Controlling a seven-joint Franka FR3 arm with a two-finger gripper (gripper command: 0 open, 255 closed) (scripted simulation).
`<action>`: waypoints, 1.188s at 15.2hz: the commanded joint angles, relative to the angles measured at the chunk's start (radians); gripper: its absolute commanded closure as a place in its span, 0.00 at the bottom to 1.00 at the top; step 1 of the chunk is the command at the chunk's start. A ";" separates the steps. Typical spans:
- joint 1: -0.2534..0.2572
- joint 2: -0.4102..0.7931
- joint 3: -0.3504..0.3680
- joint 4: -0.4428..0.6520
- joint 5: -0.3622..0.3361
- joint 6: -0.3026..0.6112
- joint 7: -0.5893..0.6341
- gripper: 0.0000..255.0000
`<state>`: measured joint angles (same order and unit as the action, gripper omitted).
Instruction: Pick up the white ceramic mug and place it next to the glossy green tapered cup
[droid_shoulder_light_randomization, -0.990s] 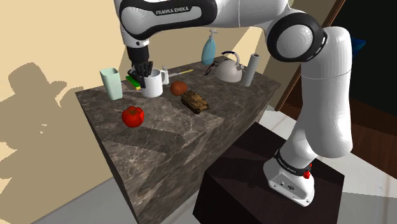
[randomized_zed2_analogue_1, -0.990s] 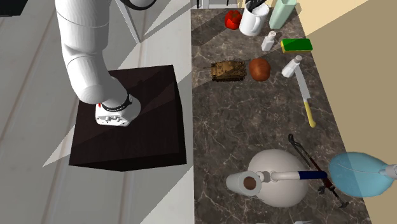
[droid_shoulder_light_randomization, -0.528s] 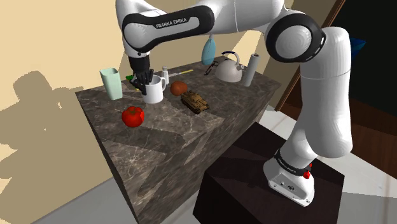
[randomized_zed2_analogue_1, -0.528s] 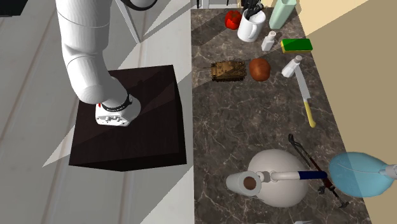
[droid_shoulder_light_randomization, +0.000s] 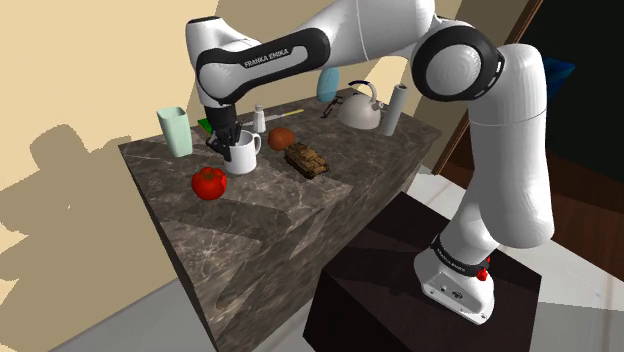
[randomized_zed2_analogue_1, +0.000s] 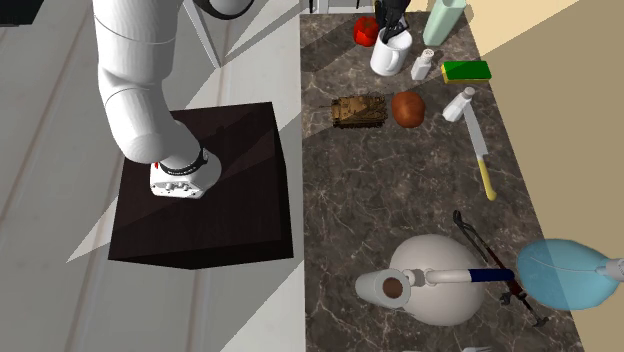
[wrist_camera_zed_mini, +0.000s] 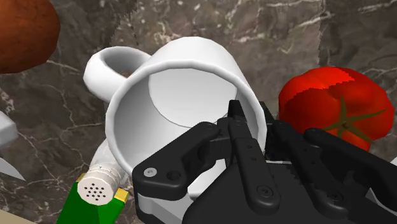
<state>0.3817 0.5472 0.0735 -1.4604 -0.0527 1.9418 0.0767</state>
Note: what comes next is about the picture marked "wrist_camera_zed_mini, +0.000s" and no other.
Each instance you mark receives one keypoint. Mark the green box with yellow trim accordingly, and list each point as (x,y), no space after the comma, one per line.
(90,215)

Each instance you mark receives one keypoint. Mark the white shaker with holed cap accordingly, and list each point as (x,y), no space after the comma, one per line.
(94,190)

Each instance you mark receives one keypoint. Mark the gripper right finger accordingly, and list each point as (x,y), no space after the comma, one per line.
(310,161)

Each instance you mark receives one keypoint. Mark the grey pointed blade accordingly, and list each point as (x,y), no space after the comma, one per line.
(6,169)

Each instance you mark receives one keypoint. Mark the beige flat board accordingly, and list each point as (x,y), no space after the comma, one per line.
(7,219)

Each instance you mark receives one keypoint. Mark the red tomato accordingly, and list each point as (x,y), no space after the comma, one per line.
(310,99)

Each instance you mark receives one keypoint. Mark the white grey block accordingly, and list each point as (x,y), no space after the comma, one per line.
(6,130)

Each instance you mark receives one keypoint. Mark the white mug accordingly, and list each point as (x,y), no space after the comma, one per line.
(186,93)

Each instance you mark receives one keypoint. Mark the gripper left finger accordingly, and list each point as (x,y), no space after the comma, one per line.
(167,167)

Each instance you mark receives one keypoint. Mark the brown round object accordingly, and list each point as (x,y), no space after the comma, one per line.
(21,34)

